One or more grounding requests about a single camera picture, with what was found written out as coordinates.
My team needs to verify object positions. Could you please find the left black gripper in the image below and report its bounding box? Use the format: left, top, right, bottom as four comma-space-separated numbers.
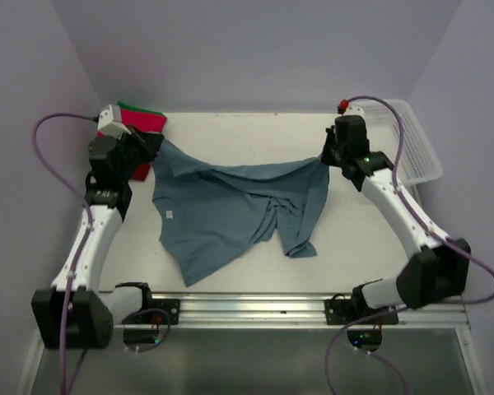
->
114, 123, 163, 182

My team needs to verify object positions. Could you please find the blue-grey t shirt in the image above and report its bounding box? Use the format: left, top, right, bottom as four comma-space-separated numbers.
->
151, 141, 329, 286

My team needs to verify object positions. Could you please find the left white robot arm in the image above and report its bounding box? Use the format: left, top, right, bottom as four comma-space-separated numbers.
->
31, 128, 164, 350

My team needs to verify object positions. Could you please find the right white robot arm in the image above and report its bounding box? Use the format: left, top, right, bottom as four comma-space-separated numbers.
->
321, 115, 470, 323

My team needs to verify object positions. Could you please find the red folded t shirt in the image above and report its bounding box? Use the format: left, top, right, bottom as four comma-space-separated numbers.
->
119, 109, 168, 182

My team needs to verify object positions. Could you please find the white plastic basket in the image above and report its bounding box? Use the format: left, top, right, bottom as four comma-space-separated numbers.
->
352, 100, 442, 188

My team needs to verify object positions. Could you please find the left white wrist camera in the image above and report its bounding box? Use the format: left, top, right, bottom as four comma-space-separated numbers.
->
97, 105, 131, 138

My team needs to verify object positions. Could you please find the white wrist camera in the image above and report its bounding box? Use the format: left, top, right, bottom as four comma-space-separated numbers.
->
337, 99, 365, 116
97, 105, 131, 138

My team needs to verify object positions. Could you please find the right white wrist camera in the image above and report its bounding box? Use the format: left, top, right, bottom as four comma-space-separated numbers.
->
337, 99, 365, 116

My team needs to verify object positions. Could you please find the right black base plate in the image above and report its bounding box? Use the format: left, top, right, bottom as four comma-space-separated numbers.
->
324, 294, 399, 326

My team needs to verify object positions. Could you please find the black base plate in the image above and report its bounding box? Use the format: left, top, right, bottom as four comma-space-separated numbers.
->
150, 298, 181, 328
324, 294, 399, 326

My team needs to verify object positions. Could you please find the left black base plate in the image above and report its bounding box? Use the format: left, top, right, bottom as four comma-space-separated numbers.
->
150, 298, 181, 328

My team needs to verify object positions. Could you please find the aluminium mounting rail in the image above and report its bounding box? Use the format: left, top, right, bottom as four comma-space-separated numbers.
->
106, 290, 467, 330

